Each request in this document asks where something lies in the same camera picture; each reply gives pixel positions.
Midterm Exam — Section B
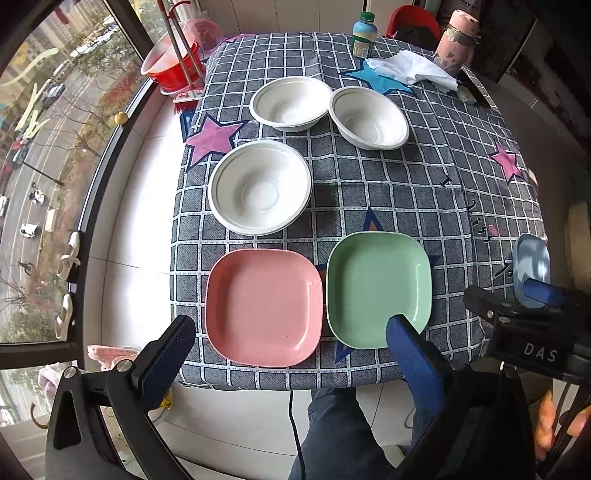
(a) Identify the blue square plate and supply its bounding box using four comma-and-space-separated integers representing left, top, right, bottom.
512, 233, 551, 309

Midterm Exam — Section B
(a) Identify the green square plate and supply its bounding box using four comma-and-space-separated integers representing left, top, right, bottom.
325, 231, 433, 350

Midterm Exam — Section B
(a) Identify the pink square plate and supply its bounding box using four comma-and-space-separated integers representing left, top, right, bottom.
204, 249, 324, 368

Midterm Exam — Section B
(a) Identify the white paper bowl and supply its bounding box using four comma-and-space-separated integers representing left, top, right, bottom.
329, 86, 410, 151
207, 140, 312, 236
249, 76, 332, 133

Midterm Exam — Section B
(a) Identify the person right hand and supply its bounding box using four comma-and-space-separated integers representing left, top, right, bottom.
534, 391, 590, 460

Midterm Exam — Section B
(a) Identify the person leg in jeans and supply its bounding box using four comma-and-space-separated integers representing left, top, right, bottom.
288, 387, 396, 479

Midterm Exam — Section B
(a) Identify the grey checked star tablecloth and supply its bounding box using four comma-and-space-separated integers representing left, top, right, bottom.
170, 33, 544, 390

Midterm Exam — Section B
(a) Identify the white crumpled cloth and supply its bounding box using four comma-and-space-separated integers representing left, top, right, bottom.
366, 50, 459, 93

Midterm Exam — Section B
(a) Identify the pink tumbler cup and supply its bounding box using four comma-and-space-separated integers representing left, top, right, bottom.
434, 9, 479, 77

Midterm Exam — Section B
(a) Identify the red chair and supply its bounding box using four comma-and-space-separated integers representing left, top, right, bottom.
385, 5, 442, 50

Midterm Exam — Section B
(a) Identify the green cap bottle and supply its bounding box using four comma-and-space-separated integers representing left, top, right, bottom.
349, 11, 378, 59

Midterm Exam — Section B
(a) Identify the red plastic bucket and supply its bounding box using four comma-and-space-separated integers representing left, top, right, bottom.
140, 33, 200, 91

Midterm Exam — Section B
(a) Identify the pink basin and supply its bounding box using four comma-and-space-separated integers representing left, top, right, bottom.
180, 18, 224, 59

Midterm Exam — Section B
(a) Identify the black cable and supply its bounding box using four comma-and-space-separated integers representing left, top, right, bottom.
287, 389, 308, 480

